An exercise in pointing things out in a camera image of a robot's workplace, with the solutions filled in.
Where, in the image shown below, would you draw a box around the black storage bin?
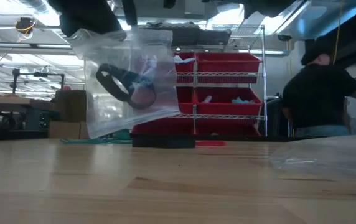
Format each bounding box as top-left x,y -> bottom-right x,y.
197,28 -> 232,47
172,27 -> 199,47

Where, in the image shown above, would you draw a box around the teal cloth item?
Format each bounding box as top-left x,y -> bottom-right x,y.
231,96 -> 256,105

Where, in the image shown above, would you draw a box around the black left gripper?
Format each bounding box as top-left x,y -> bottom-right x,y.
47,0 -> 128,40

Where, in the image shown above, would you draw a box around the chrome wire shelf cart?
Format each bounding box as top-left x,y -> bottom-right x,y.
146,23 -> 268,138

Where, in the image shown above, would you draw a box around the person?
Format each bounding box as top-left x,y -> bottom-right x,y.
281,51 -> 356,138

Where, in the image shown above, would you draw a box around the yellow cable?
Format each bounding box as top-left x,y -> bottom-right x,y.
332,0 -> 344,65

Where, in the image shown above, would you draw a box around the black panels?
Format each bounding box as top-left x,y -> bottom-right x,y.
266,96 -> 291,138

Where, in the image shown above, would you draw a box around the clear plastic zip bag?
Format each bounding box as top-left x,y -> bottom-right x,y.
65,27 -> 182,140

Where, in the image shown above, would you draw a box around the white cloth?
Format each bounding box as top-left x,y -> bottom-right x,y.
174,55 -> 196,65

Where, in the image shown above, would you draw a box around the black pipe stand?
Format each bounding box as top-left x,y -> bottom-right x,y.
11,68 -> 66,94

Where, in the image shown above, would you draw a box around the wooden workbench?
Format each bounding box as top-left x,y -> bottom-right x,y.
0,95 -> 57,131

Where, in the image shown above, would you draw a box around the blue cord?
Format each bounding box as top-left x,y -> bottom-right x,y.
103,138 -> 133,146

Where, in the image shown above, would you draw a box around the dark brown box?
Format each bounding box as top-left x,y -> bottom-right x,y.
55,90 -> 87,123

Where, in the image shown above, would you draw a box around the crumpled clear zip bag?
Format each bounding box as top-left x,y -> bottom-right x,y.
269,133 -> 356,187

